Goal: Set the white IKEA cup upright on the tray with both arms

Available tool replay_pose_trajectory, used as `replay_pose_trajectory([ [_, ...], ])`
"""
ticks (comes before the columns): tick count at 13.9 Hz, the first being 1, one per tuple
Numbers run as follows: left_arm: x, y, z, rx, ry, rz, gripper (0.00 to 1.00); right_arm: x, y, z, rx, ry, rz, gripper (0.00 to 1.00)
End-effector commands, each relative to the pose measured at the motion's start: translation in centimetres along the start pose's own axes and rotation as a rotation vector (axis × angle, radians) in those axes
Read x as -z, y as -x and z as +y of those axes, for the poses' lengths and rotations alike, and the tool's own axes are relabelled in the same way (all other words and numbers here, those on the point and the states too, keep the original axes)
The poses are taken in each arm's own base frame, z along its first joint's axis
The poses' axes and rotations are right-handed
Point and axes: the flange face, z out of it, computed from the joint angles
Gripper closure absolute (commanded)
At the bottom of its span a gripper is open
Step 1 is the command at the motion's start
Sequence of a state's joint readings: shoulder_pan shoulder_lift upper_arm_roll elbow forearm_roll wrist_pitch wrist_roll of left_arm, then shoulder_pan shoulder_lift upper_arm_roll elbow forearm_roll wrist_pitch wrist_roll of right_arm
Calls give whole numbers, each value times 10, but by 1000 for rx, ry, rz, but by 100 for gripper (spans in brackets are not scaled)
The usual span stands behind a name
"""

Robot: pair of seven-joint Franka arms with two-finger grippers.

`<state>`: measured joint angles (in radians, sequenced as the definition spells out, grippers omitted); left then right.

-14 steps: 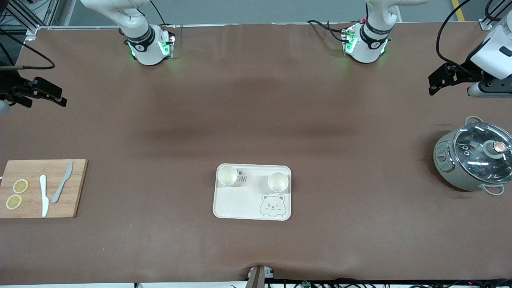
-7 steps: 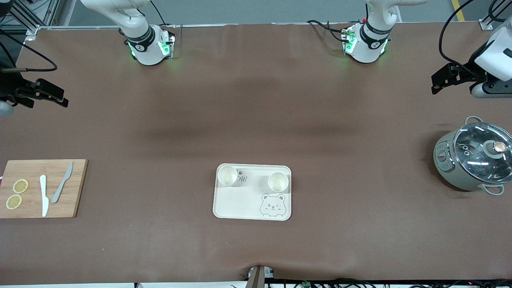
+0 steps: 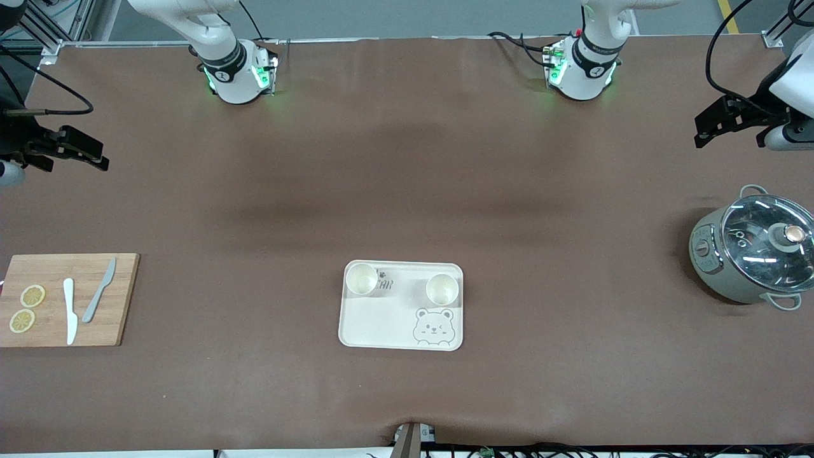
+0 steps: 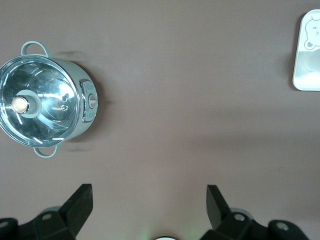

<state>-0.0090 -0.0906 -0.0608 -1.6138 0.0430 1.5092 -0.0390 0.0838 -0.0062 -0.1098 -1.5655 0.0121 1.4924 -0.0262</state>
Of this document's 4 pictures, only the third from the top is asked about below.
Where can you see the grey plastic knife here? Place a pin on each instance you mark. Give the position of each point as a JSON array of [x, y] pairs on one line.
[[96, 296]]

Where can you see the white plastic cup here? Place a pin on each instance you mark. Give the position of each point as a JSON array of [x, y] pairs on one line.
[[361, 280], [442, 291]]

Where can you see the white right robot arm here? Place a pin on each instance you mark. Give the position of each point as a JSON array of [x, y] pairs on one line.
[[230, 84]]

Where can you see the aluminium frame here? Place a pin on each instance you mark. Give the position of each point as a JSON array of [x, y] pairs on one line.
[[95, 43]]

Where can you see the lemon slice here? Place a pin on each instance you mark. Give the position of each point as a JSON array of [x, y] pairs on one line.
[[32, 296], [22, 320]]

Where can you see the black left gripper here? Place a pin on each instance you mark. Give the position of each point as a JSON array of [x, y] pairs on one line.
[[765, 106]]

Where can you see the white plastic knife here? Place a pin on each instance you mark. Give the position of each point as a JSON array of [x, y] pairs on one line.
[[70, 318]]

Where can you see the grey pot glass lid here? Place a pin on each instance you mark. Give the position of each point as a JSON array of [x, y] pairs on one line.
[[709, 267]]

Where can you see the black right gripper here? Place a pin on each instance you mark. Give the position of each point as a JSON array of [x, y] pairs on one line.
[[14, 137]]

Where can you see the cream bear print tray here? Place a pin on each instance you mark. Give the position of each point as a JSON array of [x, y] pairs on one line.
[[381, 324]]

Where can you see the wooden cutting board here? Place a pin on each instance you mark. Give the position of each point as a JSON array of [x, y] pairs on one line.
[[111, 318]]

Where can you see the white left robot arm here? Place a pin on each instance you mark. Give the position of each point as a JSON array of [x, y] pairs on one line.
[[584, 84]]

